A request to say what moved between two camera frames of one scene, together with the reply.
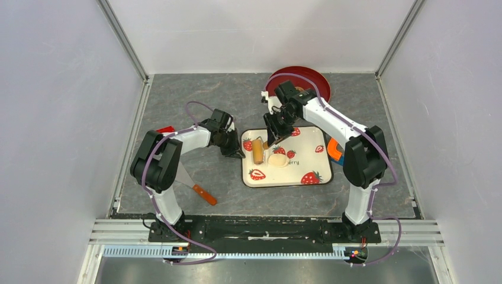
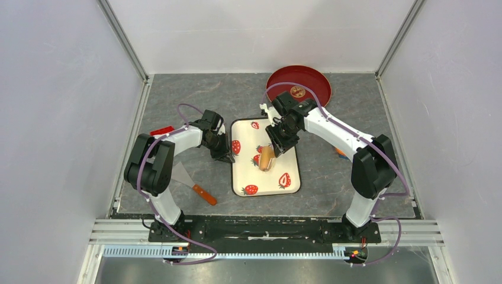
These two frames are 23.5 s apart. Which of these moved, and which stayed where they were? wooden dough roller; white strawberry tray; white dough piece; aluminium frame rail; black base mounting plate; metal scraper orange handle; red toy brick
Moved: white dough piece; white strawberry tray; wooden dough roller
Stayed: aluminium frame rail; metal scraper orange handle; red toy brick; black base mounting plate
